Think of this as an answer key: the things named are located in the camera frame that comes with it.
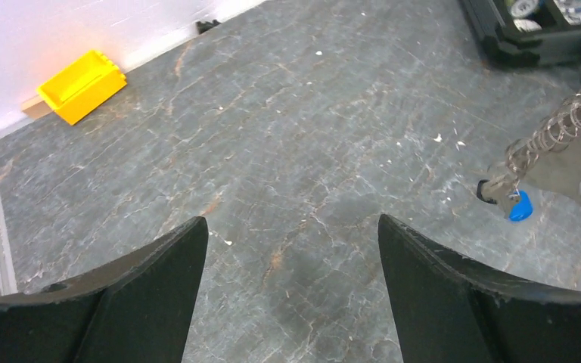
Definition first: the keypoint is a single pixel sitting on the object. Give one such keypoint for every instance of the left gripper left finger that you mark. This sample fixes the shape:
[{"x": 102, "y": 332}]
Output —
[{"x": 137, "y": 308}]

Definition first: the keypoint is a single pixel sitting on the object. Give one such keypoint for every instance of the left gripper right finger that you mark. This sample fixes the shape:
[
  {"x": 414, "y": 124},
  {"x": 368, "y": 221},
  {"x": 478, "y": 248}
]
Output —
[{"x": 448, "y": 307}]

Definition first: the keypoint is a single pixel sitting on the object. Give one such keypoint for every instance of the blue key tag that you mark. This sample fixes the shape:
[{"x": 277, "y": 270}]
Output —
[{"x": 522, "y": 207}]

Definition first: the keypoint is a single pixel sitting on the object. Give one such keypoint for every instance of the orange toy block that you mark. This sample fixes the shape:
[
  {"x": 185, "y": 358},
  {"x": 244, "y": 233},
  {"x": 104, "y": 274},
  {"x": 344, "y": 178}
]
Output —
[{"x": 82, "y": 86}]

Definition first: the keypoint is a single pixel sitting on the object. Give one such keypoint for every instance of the black poker chip case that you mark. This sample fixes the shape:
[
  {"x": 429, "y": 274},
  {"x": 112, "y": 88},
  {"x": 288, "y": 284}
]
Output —
[{"x": 526, "y": 34}]

